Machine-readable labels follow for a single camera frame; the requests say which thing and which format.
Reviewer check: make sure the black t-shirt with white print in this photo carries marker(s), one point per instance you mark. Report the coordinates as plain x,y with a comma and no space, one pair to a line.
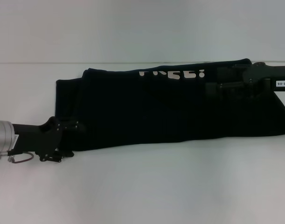
168,112

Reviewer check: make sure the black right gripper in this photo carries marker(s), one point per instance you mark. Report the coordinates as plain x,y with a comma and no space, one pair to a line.
268,74

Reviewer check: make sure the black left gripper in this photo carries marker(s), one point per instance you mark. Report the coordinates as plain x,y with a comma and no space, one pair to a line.
37,140

